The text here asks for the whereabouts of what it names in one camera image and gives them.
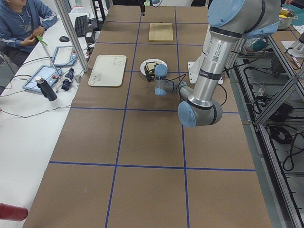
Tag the black computer mouse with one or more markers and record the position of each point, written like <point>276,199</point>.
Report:
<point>64,39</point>

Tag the cream bear serving tray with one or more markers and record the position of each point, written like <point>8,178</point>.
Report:
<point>108,71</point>

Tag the white round plate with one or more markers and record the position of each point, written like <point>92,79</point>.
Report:
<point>151,60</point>

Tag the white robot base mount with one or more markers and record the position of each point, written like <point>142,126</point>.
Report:
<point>194,67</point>

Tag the black water bottle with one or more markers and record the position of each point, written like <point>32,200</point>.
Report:
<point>45,88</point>

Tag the aluminium frame post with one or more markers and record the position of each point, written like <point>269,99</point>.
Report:
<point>64,15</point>

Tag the white bread slice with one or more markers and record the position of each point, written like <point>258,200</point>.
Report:
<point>150,66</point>

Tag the bamboo cutting board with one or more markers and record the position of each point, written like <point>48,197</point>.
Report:
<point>161,32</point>

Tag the folded navy umbrella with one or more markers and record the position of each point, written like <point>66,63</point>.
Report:
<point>68,80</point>

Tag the far blue teach pendant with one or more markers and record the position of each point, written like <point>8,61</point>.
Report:
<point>64,56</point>

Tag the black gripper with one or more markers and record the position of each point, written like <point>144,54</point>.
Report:
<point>150,75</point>

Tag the seated person blue hoodie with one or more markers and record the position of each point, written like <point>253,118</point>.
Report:
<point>21,23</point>

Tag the red bottle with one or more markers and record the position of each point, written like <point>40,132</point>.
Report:
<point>12,213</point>

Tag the black keyboard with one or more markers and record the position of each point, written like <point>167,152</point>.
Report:
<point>80,25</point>

